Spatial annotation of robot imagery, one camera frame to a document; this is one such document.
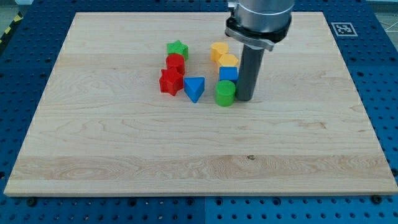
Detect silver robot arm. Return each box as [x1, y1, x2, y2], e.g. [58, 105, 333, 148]
[225, 0, 295, 51]

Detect blue triangle block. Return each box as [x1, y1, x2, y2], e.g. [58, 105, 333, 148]
[183, 77, 205, 103]

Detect green cylinder block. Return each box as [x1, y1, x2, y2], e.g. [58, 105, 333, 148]
[215, 80, 236, 107]

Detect red star block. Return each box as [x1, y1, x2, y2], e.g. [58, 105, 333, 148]
[159, 68, 183, 96]

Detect blue cube block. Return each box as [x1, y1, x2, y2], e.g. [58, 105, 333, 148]
[219, 67, 238, 84]

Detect red cylinder block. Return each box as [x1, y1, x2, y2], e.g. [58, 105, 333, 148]
[165, 54, 185, 75]

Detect yellow hexagon block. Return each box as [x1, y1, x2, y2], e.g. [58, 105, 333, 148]
[216, 54, 239, 73]

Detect yellow cylinder block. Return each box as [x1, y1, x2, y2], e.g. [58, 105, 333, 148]
[210, 42, 229, 62]

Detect green star block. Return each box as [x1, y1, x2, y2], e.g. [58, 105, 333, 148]
[166, 40, 189, 60]

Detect wooden board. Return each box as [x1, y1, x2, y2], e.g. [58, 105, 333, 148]
[4, 12, 397, 197]

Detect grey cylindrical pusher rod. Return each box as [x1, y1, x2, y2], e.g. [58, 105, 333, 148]
[236, 45, 264, 101]

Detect white fiducial marker tag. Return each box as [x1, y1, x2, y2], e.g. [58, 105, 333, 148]
[331, 22, 358, 37]

